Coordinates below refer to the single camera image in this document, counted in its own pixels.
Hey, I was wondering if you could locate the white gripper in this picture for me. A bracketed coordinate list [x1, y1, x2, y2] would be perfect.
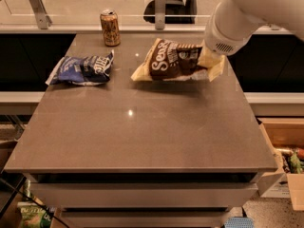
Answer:
[198, 15, 250, 82]

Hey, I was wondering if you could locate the brown chip bag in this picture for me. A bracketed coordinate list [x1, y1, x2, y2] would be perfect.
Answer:
[130, 37, 226, 83]

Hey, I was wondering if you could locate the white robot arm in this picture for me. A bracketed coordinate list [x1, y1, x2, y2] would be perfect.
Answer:
[199, 0, 304, 80]

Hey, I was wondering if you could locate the blue chip bag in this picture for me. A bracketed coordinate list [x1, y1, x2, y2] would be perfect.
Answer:
[46, 50, 114, 86]

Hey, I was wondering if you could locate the green snack bag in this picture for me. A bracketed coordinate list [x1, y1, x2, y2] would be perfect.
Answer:
[17, 202, 55, 228]

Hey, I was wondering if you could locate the black office chair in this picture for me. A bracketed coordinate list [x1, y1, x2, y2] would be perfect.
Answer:
[143, 0, 197, 25]

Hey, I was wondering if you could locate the orange soda can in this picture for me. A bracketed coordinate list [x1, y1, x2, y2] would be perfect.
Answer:
[100, 9, 121, 47]

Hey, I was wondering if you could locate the blue perforated object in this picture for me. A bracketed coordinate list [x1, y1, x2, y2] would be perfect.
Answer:
[224, 217, 255, 228]

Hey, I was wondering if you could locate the upper grey drawer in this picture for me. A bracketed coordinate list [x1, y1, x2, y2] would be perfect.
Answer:
[31, 183, 257, 208]

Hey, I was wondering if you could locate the grey drawer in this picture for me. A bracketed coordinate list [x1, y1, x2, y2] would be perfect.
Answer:
[31, 183, 257, 208]
[61, 211, 231, 228]

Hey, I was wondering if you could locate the lower grey drawer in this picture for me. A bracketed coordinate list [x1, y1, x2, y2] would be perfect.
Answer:
[61, 211, 231, 228]

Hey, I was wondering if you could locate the middle metal railing bracket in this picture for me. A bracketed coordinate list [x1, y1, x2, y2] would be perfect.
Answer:
[155, 0, 165, 30]

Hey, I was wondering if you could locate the metal railing bracket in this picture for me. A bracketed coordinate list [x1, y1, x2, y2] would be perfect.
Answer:
[155, 0, 165, 30]
[29, 0, 52, 29]

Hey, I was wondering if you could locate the left metal railing bracket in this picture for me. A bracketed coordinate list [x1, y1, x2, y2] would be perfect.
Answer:
[29, 0, 52, 29]

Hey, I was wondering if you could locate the black cable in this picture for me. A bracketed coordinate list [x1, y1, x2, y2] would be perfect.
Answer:
[0, 178, 71, 228]

